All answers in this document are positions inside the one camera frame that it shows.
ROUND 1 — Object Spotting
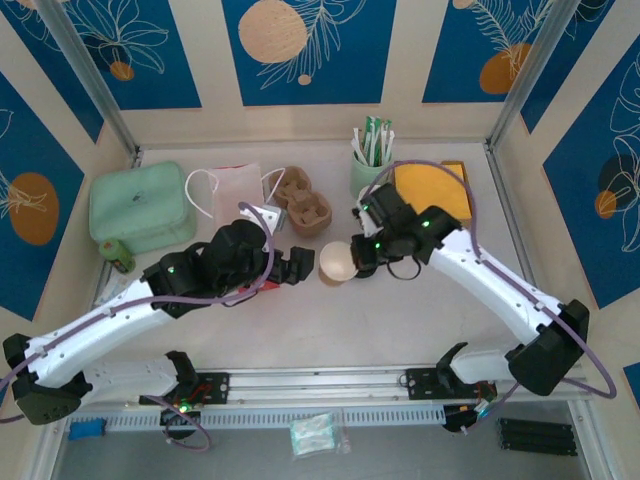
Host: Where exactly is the aluminium frame leg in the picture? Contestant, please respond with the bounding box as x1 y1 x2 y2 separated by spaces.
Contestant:
27 414 71 480
567 399 619 480

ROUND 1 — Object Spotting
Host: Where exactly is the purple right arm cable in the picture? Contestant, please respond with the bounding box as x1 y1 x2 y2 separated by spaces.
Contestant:
368 158 617 436

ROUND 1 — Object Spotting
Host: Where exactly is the aluminium frame post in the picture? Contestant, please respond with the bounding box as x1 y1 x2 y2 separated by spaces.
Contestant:
485 0 585 154
37 0 141 157

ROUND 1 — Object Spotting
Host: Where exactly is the mint green straw holder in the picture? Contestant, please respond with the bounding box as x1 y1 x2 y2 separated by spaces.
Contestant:
349 149 394 201

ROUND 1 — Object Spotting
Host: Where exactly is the mint green lunch bag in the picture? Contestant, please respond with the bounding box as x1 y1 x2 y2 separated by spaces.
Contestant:
88 160 198 254

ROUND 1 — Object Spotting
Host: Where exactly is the small green bottle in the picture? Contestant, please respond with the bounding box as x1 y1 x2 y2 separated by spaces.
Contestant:
98 238 137 274

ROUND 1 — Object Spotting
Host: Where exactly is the clear plastic bag of packets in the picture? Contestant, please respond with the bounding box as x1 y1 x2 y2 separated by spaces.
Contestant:
288 410 353 457

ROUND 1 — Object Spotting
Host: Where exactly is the arm base connector board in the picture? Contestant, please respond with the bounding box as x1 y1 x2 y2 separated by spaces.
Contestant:
159 399 204 426
443 402 496 434

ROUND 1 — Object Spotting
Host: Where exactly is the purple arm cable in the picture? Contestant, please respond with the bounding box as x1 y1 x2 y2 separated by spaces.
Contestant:
368 158 617 436
0 201 276 451

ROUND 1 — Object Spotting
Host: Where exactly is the black plastic strip bundle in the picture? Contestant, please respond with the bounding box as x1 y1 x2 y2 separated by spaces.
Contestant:
496 417 579 457

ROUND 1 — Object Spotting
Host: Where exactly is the blue white wipe packet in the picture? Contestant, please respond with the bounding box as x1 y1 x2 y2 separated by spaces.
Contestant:
93 273 132 307

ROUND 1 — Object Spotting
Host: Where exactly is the blue plastic clip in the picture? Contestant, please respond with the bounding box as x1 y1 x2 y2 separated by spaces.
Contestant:
68 418 107 442

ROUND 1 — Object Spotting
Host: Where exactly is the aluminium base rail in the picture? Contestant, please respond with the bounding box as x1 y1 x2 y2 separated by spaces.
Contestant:
42 367 586 406

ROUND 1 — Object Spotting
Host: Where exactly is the red white paper bag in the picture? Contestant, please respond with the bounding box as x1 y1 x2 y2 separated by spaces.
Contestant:
184 162 287 292

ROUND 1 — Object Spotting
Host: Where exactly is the kraft brown paper cup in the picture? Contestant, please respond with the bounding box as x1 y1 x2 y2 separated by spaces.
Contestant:
318 240 359 287

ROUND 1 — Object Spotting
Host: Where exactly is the yellow paper napkin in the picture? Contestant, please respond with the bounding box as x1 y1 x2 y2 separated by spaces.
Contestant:
394 162 474 221

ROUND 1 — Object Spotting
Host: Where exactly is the grey slotted cable duct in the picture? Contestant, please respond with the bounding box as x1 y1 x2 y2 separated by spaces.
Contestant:
64 405 446 432

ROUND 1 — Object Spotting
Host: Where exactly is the thin black right gripper wire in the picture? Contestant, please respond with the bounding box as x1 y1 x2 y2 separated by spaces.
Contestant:
382 254 422 282

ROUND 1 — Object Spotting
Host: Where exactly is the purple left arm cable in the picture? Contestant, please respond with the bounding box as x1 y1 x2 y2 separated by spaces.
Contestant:
0 201 276 451

